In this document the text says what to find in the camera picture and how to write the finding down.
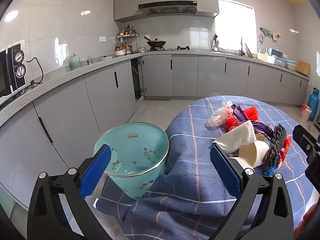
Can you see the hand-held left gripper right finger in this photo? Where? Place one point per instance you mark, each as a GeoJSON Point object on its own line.
{"type": "Point", "coordinates": [225, 172]}

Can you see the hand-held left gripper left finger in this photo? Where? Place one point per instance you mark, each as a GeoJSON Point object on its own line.
{"type": "Point", "coordinates": [96, 172]}

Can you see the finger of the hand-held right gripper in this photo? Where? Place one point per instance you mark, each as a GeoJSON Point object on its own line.
{"type": "Point", "coordinates": [298, 132]}

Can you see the dark grey mesh scrubber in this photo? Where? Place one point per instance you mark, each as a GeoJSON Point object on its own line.
{"type": "Point", "coordinates": [277, 140]}

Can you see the white paper cup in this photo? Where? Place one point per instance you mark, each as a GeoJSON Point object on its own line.
{"type": "Point", "coordinates": [252, 155]}

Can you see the white paper towel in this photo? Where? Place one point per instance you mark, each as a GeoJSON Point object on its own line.
{"type": "Point", "coordinates": [237, 136]}

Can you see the teal metal bin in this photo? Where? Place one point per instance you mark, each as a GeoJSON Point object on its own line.
{"type": "Point", "coordinates": [130, 152]}

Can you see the blue foil wrapper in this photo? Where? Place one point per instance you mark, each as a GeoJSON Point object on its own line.
{"type": "Point", "coordinates": [271, 171]}

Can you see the red foam net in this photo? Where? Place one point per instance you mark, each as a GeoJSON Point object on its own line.
{"type": "Point", "coordinates": [251, 112]}
{"type": "Point", "coordinates": [231, 123]}

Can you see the clear plastic bag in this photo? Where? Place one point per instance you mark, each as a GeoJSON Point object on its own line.
{"type": "Point", "coordinates": [217, 117]}

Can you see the purple plastic wrapper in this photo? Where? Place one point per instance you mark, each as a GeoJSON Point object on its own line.
{"type": "Point", "coordinates": [238, 111]}

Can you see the white plastic bucket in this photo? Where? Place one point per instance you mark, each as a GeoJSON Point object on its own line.
{"type": "Point", "coordinates": [305, 112]}

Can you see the blue gas cylinder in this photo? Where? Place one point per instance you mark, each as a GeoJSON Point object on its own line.
{"type": "Point", "coordinates": [313, 105]}

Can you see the blue checked tablecloth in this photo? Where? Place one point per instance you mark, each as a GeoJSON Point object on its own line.
{"type": "Point", "coordinates": [195, 155]}

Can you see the stacked bowls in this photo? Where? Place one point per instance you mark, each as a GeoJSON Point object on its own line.
{"type": "Point", "coordinates": [291, 65]}

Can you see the blue storage box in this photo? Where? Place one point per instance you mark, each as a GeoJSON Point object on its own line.
{"type": "Point", "coordinates": [279, 55]}

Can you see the white storage box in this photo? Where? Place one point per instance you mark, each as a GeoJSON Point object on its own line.
{"type": "Point", "coordinates": [265, 57]}

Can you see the wooden cutting board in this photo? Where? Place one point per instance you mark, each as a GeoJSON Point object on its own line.
{"type": "Point", "coordinates": [248, 50]}

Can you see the green floor mat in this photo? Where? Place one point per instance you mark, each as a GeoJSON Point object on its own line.
{"type": "Point", "coordinates": [4, 202]}

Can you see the metal faucet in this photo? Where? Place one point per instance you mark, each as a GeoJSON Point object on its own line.
{"type": "Point", "coordinates": [241, 46]}

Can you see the small metal cup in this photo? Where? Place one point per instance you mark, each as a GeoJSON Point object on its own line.
{"type": "Point", "coordinates": [90, 60]}

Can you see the green ceramic teapot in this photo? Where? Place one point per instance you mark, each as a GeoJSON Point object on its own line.
{"type": "Point", "coordinates": [74, 62]}

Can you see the knife holder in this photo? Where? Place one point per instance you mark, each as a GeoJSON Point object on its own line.
{"type": "Point", "coordinates": [215, 43]}

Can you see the white bowl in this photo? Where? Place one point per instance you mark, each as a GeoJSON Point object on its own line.
{"type": "Point", "coordinates": [120, 52]}

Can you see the bright window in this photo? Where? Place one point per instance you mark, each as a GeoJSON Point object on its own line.
{"type": "Point", "coordinates": [235, 25]}

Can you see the glass jar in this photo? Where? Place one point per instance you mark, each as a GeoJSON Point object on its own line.
{"type": "Point", "coordinates": [142, 49]}

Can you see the black and white microwave oven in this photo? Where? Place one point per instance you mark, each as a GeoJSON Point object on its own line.
{"type": "Point", "coordinates": [12, 70]}

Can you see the gas stove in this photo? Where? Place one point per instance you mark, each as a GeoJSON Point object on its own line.
{"type": "Point", "coordinates": [172, 49]}

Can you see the metal spice rack with bottles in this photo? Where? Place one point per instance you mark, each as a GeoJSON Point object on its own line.
{"type": "Point", "coordinates": [127, 36]}

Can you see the black wok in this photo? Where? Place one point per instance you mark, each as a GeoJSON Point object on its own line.
{"type": "Point", "coordinates": [156, 43]}

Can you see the black range hood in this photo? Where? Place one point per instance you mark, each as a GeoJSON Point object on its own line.
{"type": "Point", "coordinates": [167, 7]}

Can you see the hanging wall cloths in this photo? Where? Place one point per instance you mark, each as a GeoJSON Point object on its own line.
{"type": "Point", "coordinates": [268, 33]}

